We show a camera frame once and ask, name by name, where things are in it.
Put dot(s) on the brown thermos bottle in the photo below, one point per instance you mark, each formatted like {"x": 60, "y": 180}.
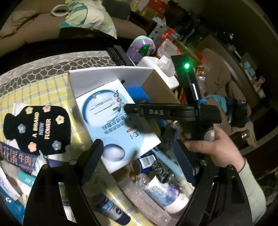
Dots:
{"x": 239, "y": 139}

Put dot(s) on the dark blue cream tube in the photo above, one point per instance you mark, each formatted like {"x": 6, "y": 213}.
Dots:
{"x": 113, "y": 211}

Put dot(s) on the pink clear plastic bottle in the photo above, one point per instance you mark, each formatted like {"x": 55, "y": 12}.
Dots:
{"x": 141, "y": 200}

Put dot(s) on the person's right hand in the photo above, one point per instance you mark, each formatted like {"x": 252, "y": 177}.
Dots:
{"x": 225, "y": 152}

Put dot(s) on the blue white face mask box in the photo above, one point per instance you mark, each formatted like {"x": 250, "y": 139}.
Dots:
{"x": 113, "y": 130}

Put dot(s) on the floral print pillow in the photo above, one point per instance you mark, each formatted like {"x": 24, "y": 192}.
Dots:
{"x": 93, "y": 15}

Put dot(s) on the beige armchair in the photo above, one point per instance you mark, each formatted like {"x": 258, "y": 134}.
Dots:
{"x": 219, "y": 69}

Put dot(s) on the brown sofa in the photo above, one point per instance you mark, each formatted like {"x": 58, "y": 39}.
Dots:
{"x": 26, "y": 19}

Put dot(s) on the white blue carton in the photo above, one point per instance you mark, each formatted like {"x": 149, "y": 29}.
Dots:
{"x": 8, "y": 186}

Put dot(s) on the black flower print pouch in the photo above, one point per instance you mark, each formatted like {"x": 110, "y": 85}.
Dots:
{"x": 37, "y": 130}

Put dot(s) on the white tissue box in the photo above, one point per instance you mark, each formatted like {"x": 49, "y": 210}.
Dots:
{"x": 154, "y": 65}

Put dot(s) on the white cup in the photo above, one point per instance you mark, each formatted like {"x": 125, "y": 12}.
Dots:
{"x": 59, "y": 9}

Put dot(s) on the white bottle blue label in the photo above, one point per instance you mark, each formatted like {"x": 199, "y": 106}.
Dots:
{"x": 165, "y": 193}

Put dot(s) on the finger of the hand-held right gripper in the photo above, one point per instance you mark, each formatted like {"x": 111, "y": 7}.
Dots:
{"x": 132, "y": 109}

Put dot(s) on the light blue tube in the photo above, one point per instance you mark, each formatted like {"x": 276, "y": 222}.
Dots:
{"x": 167, "y": 159}

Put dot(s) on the dark blue snack packet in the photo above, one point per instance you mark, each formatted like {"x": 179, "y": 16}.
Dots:
{"x": 15, "y": 155}

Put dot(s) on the white cardboard box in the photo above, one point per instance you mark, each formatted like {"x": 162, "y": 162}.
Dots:
{"x": 156, "y": 87}

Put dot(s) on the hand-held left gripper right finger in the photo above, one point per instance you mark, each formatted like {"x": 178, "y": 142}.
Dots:
{"x": 184, "y": 156}

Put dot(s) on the purple round container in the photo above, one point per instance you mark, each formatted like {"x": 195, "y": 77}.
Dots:
{"x": 139, "y": 46}

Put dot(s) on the red snack packet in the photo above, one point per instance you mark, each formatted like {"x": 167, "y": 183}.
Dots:
{"x": 167, "y": 46}

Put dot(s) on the black patterned hair scrunchie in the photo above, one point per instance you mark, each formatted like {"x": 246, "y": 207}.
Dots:
{"x": 166, "y": 173}

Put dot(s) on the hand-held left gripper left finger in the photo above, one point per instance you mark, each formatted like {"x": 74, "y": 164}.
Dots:
{"x": 93, "y": 160}

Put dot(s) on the person's right forearm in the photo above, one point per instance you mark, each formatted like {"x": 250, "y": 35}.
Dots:
{"x": 254, "y": 186}

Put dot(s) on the dark blue clothes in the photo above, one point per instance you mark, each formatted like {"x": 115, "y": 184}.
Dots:
{"x": 236, "y": 110}

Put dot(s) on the black remote control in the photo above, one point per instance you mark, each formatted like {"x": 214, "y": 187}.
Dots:
{"x": 119, "y": 55}

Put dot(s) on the small blue label can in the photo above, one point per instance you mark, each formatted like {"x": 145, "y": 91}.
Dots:
{"x": 146, "y": 162}

